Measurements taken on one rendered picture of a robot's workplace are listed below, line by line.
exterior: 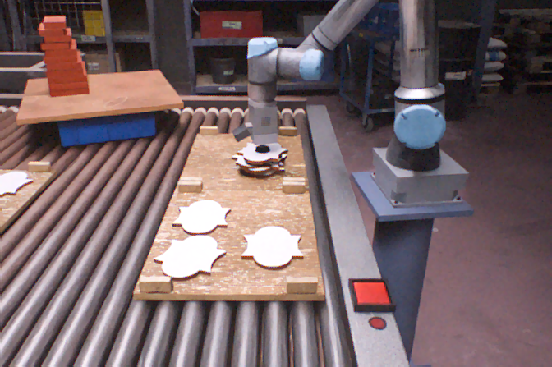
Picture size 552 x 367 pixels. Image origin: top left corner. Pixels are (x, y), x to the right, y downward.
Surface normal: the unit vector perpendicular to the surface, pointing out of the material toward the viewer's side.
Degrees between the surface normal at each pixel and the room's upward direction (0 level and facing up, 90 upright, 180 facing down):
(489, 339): 0
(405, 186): 90
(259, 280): 0
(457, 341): 0
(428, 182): 90
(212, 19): 90
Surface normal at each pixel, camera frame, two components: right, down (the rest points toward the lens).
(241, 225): 0.01, -0.91
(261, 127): 0.23, 0.40
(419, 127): -0.25, 0.51
